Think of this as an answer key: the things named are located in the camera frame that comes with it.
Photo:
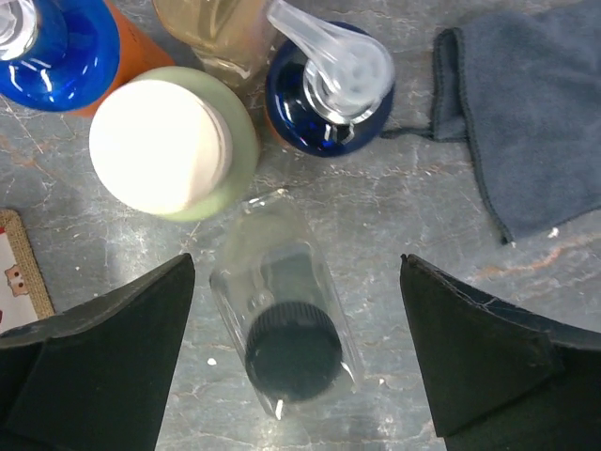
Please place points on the clear yellow liquid bottle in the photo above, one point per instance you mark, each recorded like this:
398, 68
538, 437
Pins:
233, 39

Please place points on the white cap cream bottle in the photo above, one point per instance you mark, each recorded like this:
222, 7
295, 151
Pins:
175, 143

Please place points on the printed canvas tote bag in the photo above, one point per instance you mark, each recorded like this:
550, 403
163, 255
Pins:
24, 297

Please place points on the dark blue cloth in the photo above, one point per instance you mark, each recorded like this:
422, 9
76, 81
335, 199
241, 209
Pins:
523, 92

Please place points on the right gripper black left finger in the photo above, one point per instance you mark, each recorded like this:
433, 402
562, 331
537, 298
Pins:
97, 376

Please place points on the square clear dark-cap bottle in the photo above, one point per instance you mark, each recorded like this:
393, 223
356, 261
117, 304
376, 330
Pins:
279, 304

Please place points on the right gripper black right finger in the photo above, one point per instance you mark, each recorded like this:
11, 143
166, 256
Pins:
497, 376

